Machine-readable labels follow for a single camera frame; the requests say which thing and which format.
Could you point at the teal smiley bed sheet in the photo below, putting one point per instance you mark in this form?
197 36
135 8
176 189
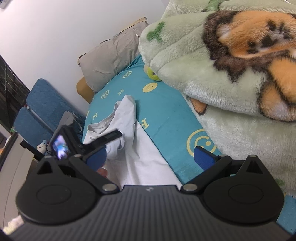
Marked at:
171 115

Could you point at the tan pillow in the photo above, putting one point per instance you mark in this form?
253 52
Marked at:
84 91

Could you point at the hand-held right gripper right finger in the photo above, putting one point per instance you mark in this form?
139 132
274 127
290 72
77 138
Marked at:
203 158

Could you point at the white t-shirt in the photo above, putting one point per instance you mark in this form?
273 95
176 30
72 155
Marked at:
138 157

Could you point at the blue covered chair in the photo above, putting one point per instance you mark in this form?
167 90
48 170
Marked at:
30 122
46 97

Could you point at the person's left hand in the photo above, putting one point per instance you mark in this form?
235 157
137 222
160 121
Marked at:
103 172

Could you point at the white table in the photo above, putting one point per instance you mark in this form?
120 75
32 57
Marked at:
13 166

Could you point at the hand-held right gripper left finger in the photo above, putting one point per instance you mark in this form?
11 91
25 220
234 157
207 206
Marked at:
96 157

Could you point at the green printed fleece blanket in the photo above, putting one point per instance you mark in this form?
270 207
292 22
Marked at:
185 46

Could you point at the person's fuzzy clothing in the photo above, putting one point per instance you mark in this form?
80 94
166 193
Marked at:
13 224

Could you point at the grey folded cloth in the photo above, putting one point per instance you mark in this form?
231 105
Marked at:
69 119

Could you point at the green plush toy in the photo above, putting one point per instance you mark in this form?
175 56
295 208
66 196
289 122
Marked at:
153 74

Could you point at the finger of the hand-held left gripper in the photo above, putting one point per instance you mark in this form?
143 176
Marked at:
106 138

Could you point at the small white plush toy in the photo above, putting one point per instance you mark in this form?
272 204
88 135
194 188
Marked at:
42 147

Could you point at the dark barred door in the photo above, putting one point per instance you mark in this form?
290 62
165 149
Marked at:
11 97

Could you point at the grey pillow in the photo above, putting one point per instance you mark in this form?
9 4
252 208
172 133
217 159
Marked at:
108 60

